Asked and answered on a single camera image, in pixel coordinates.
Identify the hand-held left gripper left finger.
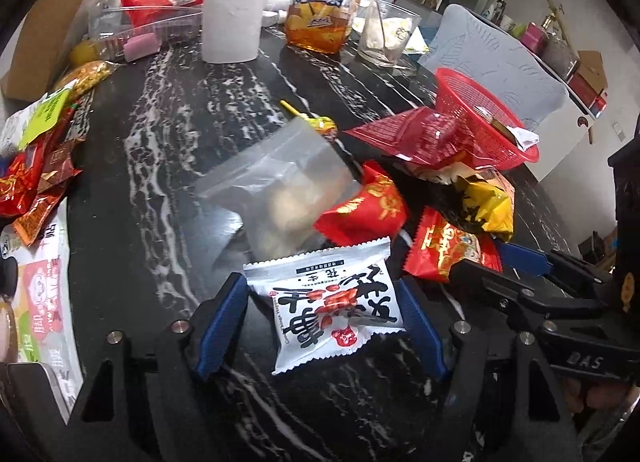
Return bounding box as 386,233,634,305
65,271,251,462

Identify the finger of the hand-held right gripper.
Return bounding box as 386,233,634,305
450,261,607,329
495,241,616,293

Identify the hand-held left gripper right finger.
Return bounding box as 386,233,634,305
397,276,576,462

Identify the yellow snack packet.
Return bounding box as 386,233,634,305
452,167,516,243

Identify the red orange snack packet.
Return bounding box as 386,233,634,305
402,207,503,283

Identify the white peanut snack packet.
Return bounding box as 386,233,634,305
243,237,406,375

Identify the small red snack packet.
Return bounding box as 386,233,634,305
314,161,411,248

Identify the red plastic basket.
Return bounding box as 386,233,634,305
434,68,541,170

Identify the clear zip bag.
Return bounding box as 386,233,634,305
192,116,363,263

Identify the dark red snack packet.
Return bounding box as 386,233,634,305
345,107,481,168

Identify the yellow lollipop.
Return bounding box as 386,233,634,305
279,99,338,140

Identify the person's right hand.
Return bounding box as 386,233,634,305
564,378,632,422

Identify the large floor cardboard box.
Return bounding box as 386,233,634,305
579,231,620,270

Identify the white wrapper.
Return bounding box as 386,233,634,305
510,127,542,152

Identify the white cabinet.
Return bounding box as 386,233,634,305
520,52,608,183

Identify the red box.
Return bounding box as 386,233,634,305
567,73,608,115

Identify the white printed pouch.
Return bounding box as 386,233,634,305
0,197,83,425

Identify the black flat device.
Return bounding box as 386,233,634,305
7,363,76,443

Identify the open cardboard box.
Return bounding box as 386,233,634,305
575,49,610,93

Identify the grey storage container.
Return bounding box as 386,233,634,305
545,37,578,78

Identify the leaf pattern chair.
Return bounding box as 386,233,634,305
417,3,571,143

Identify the pink box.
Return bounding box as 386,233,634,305
522,23,548,52

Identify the yellow patterned pouch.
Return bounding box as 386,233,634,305
404,26,432,57

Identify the pile of red snack packets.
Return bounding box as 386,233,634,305
0,87,96,248

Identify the clear glass cup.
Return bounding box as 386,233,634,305
357,0,422,68

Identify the yellow corn snack bag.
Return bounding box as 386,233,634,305
52,59,121,95

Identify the metal spoon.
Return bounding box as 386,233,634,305
370,0,388,50

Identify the pink block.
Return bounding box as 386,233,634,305
122,33,162,63

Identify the clear plastic container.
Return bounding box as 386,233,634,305
87,4,203,63

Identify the yellow fruit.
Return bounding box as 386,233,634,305
69,40,101,68

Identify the white toilet paper roll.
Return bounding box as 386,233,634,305
201,0,271,64

